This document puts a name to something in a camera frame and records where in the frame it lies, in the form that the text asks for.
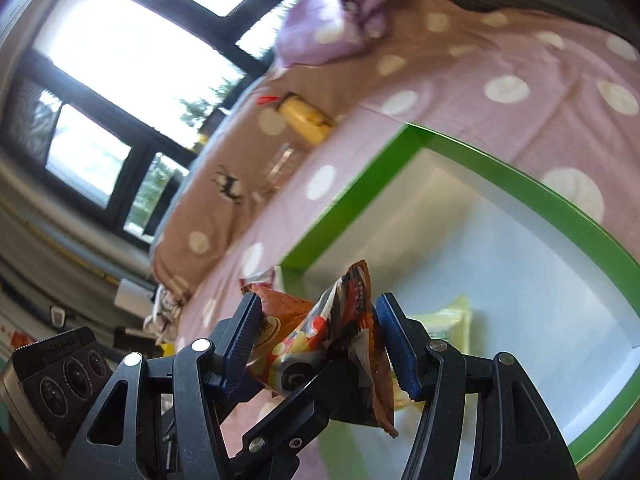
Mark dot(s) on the black framed window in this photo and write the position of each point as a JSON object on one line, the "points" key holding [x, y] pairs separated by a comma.
{"points": [[125, 60]]}

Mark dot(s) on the pile of clothes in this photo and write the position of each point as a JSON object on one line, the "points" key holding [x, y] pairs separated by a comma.
{"points": [[165, 310]]}

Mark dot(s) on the yellow bottle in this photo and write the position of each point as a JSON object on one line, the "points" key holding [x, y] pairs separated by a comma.
{"points": [[302, 117]]}

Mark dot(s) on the pink polka dot bedsheet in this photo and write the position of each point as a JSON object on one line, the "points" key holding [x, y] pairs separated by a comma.
{"points": [[450, 85]]}

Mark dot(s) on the yellow green cracker packet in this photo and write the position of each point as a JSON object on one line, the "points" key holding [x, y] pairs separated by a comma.
{"points": [[445, 325]]}

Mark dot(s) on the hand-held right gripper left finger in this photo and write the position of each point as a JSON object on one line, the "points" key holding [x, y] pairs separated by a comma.
{"points": [[239, 345]]}

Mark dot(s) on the orange snack packet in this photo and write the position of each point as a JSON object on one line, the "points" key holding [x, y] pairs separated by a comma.
{"points": [[300, 340]]}

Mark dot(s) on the purple plastic bag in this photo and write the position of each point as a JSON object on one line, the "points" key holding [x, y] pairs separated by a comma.
{"points": [[325, 25]]}

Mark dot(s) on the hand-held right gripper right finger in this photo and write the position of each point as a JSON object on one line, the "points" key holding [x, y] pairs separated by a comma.
{"points": [[400, 350]]}

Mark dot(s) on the clear plastic bottle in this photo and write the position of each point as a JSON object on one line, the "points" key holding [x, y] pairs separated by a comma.
{"points": [[282, 170]]}

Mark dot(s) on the small red snack packet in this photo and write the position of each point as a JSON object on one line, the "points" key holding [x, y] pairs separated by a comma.
{"points": [[260, 280]]}

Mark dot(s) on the small white box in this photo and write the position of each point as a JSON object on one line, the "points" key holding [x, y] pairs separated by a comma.
{"points": [[132, 295]]}

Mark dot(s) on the green box with white inside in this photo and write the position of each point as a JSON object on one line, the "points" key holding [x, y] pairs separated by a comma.
{"points": [[500, 270]]}

